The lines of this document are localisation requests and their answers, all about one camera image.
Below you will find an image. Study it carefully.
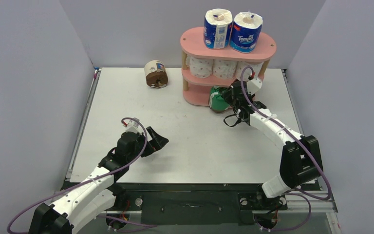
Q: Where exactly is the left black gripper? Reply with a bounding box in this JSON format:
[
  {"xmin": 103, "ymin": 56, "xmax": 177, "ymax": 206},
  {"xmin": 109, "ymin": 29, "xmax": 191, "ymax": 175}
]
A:
[{"xmin": 127, "ymin": 127, "xmax": 168, "ymax": 163}]

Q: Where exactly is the green brown roll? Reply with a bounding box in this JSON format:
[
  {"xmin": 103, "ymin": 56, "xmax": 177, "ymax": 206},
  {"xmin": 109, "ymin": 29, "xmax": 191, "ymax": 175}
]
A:
[{"xmin": 209, "ymin": 86, "xmax": 230, "ymax": 113}]

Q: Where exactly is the floral white paper roll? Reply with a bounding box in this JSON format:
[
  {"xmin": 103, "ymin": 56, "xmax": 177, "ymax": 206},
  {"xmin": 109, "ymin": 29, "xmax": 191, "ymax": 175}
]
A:
[{"xmin": 212, "ymin": 59, "xmax": 238, "ymax": 79}]

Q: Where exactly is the pink three-tier shelf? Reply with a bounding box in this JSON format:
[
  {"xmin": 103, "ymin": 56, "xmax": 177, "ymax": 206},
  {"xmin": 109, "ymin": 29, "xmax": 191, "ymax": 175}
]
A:
[{"xmin": 180, "ymin": 27, "xmax": 277, "ymax": 106}]

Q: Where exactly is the blue paper roll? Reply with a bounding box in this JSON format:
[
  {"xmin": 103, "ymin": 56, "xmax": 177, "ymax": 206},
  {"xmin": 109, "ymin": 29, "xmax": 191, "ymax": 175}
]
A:
[{"xmin": 204, "ymin": 8, "xmax": 233, "ymax": 49}]

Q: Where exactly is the beige brown paper roll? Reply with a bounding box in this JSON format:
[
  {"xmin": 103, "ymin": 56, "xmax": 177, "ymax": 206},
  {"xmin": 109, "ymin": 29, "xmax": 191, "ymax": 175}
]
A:
[{"xmin": 144, "ymin": 60, "xmax": 168, "ymax": 88}]

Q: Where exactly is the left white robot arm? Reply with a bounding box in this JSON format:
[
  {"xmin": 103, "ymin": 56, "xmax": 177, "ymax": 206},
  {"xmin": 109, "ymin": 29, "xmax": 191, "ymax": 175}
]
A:
[{"xmin": 28, "ymin": 127, "xmax": 169, "ymax": 234}]

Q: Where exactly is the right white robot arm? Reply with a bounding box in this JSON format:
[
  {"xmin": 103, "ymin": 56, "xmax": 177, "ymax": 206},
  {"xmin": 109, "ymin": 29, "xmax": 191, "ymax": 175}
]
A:
[{"xmin": 221, "ymin": 80, "xmax": 323, "ymax": 208}]

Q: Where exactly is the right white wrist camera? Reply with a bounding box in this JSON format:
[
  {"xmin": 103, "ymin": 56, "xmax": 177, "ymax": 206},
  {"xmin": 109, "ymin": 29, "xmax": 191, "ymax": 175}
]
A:
[{"xmin": 246, "ymin": 77, "xmax": 262, "ymax": 95}]

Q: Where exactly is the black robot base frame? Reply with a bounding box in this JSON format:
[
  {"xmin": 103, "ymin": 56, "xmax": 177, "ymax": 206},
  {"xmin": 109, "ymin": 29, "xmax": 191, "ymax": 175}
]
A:
[{"xmin": 104, "ymin": 183, "xmax": 336, "ymax": 230}]

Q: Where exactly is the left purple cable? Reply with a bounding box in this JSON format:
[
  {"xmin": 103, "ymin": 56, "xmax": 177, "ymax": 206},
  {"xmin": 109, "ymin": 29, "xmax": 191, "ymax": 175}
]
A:
[{"xmin": 7, "ymin": 117, "xmax": 157, "ymax": 234}]

